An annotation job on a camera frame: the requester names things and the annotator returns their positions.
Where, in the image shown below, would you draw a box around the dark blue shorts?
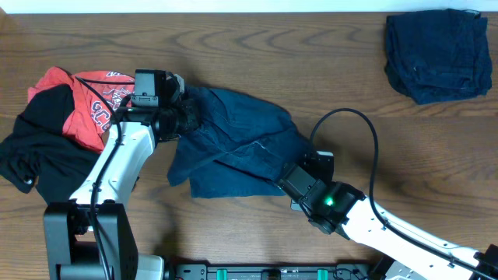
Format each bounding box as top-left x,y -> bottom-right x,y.
167,86 -> 312,198

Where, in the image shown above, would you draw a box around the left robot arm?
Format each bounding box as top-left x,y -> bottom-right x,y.
44,69 -> 200,280

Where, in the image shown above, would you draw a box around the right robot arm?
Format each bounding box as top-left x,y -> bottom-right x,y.
278,152 -> 497,279

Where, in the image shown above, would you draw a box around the red printed t-shirt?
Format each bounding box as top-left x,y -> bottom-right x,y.
27,67 -> 135,153

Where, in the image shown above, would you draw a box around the black t-shirt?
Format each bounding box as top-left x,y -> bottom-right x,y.
1,84 -> 99,204

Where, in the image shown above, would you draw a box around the folded navy garment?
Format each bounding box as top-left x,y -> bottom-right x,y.
384,9 -> 493,105

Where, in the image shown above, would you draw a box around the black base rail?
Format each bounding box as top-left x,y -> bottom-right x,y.
176,264 -> 370,280

